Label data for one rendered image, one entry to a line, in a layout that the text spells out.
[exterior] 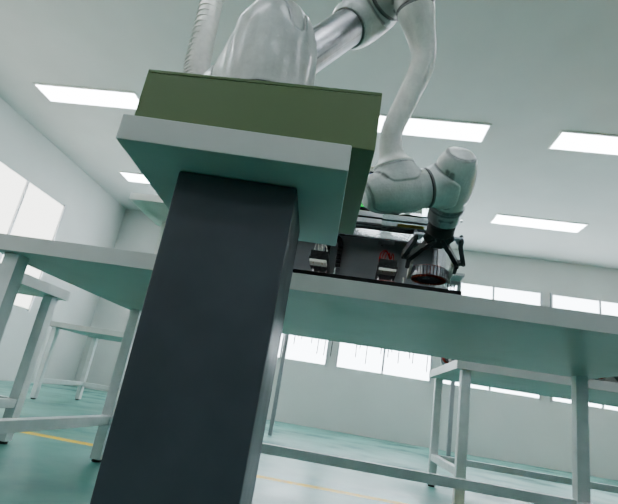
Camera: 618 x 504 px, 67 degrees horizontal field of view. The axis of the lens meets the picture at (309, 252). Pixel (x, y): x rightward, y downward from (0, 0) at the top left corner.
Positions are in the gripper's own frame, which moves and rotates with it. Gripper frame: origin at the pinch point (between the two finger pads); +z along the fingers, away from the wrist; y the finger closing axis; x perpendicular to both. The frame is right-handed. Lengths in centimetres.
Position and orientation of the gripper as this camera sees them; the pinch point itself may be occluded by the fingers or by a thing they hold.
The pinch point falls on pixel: (428, 273)
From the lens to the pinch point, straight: 144.4
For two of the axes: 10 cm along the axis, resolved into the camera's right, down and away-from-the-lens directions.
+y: 9.8, 1.3, -1.2
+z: -0.1, 7.4, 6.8
